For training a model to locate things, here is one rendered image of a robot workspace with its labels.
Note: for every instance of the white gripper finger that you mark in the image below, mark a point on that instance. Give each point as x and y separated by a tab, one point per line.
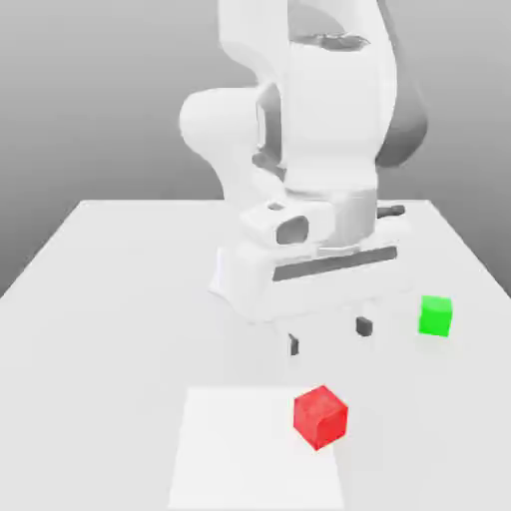
363	325
294	344

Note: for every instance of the small green cube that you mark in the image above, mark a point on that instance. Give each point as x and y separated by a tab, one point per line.
435	316

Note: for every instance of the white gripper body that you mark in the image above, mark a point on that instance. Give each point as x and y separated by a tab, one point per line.
343	289

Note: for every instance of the small red cube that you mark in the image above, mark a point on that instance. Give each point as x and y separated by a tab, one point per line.
320	417

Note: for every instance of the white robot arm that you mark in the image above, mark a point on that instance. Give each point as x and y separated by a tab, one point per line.
331	119

